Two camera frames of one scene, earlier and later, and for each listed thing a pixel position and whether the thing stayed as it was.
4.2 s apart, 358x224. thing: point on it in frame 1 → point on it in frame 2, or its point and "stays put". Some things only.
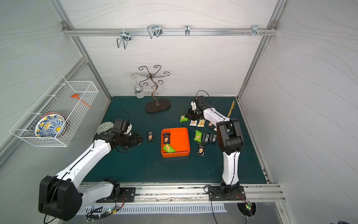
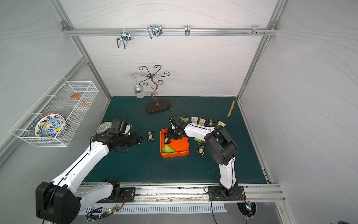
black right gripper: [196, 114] → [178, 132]
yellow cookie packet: [201, 123] stays put
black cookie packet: [210, 126] stays put
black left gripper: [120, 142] stays put
